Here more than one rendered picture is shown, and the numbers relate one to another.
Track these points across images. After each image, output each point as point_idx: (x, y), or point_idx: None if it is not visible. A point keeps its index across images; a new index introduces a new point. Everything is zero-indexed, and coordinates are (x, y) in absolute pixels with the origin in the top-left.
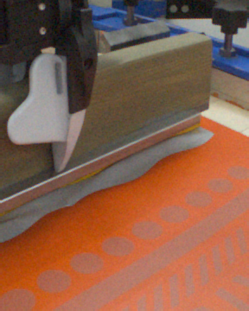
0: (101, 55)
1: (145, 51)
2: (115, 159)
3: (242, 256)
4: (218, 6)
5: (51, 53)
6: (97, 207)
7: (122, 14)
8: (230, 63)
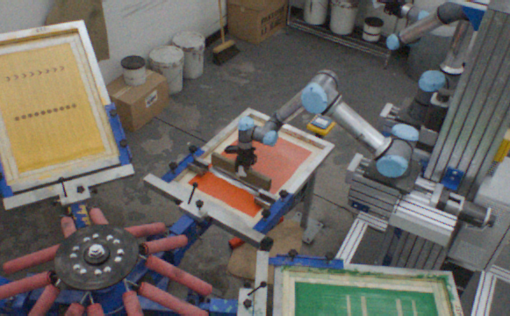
0: (230, 161)
1: (226, 157)
2: None
3: None
4: (193, 149)
5: None
6: None
7: (167, 174)
8: (198, 155)
